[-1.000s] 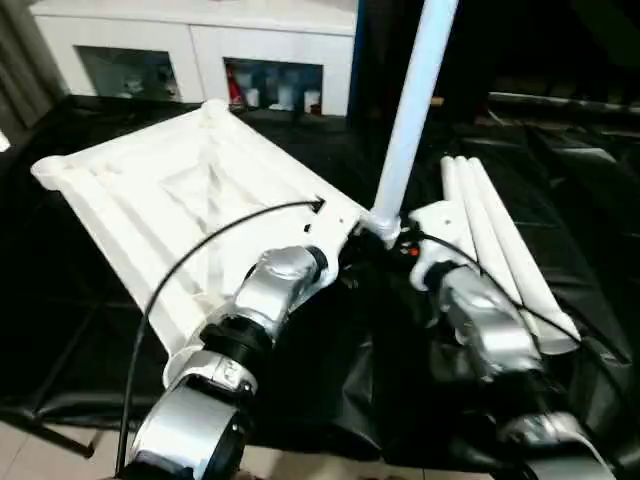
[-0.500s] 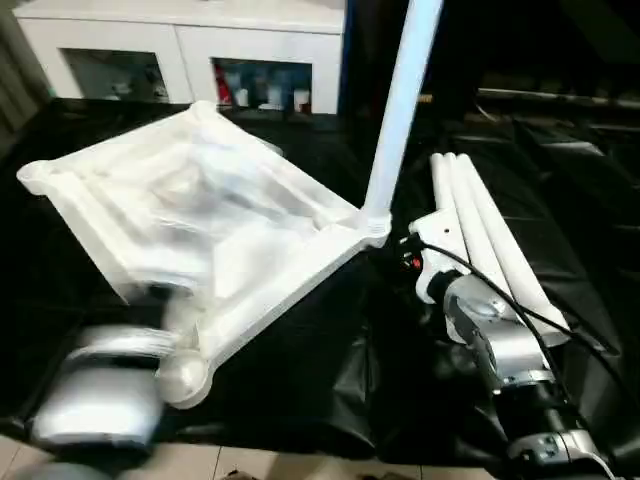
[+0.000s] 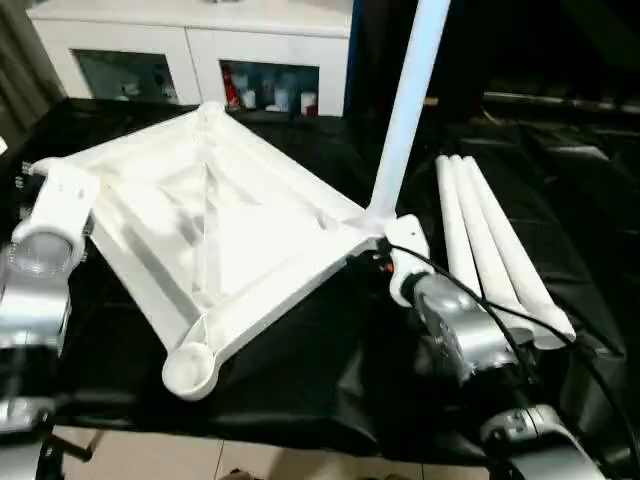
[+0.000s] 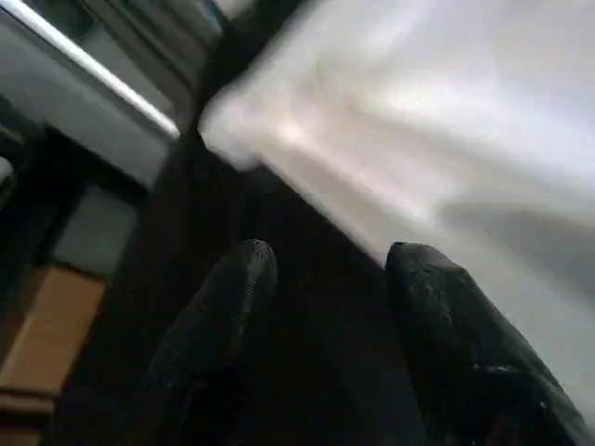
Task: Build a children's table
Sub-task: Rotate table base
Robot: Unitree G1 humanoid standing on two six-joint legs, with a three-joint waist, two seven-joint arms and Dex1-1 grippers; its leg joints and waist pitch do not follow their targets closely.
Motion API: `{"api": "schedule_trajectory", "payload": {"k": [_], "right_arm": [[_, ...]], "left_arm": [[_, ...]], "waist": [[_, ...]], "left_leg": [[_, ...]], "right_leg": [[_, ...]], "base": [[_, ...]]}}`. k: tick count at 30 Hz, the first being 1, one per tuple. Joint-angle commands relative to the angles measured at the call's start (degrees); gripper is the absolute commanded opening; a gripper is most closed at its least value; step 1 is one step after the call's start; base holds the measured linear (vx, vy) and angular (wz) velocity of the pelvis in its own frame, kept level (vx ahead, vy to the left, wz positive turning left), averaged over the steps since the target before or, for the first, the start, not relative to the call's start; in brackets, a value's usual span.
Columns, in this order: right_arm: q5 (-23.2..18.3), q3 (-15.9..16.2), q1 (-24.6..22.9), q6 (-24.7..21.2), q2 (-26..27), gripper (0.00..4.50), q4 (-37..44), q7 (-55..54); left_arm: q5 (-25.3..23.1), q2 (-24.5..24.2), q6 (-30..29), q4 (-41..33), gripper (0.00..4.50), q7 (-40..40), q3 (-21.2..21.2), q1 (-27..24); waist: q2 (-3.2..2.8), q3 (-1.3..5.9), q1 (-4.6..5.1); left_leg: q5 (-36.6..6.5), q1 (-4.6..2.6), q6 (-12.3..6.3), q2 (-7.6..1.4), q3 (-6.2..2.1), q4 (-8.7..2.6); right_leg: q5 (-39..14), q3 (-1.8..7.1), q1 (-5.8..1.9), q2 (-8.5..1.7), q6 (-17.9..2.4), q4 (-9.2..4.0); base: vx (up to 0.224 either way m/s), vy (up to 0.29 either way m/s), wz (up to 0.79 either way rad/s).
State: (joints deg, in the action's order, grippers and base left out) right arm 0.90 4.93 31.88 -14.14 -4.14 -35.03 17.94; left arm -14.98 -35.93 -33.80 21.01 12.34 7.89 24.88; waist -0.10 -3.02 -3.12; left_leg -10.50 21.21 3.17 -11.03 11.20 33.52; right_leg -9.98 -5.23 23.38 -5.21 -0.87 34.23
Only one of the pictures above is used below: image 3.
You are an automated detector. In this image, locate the white plastic table leg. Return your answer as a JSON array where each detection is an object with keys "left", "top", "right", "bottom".
[
  {"left": 434, "top": 155, "right": 483, "bottom": 301},
  {"left": 363, "top": 0, "right": 452, "bottom": 236},
  {"left": 461, "top": 155, "right": 578, "bottom": 351},
  {"left": 447, "top": 154, "right": 546, "bottom": 351}
]

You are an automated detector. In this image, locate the white plastic table top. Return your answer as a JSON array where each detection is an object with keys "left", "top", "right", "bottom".
[{"left": 22, "top": 100, "right": 399, "bottom": 403}]

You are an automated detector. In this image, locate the black mat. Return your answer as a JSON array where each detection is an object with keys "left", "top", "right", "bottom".
[{"left": 0, "top": 95, "right": 640, "bottom": 466}]

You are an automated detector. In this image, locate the white glass-door cabinet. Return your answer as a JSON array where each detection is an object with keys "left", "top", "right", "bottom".
[{"left": 28, "top": 0, "right": 353, "bottom": 119}]

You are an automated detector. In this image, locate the grey curtain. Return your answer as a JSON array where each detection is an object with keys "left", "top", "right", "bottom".
[{"left": 0, "top": 0, "right": 56, "bottom": 136}]

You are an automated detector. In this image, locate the black metal rail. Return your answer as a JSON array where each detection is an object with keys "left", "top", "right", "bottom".
[{"left": 483, "top": 92, "right": 640, "bottom": 113}]

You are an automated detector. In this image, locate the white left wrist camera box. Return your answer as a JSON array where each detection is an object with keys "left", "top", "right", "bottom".
[{"left": 25, "top": 165, "right": 101, "bottom": 251}]

